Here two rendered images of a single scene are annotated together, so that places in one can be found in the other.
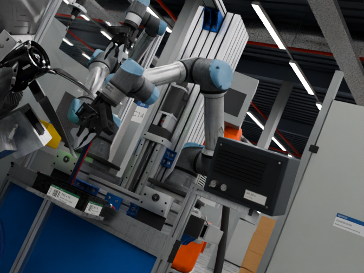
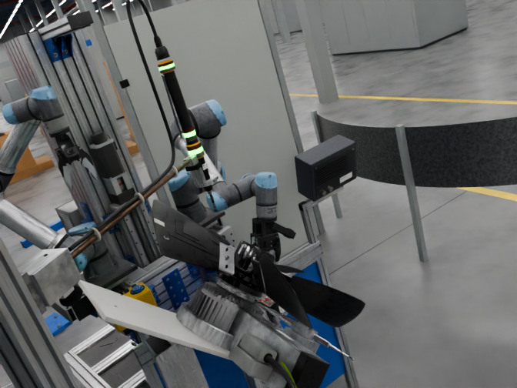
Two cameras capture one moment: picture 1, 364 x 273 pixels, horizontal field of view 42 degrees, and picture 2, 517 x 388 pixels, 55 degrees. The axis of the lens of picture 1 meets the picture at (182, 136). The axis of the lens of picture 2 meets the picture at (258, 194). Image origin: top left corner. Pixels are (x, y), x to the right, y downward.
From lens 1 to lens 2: 210 cm
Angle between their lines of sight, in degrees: 66
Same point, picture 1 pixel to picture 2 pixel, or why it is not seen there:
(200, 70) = (208, 124)
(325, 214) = not seen: hidden behind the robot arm
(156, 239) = (308, 253)
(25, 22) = (206, 240)
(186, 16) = not seen: outside the picture
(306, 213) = (161, 137)
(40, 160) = not seen: hidden behind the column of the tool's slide
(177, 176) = (198, 210)
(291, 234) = (163, 161)
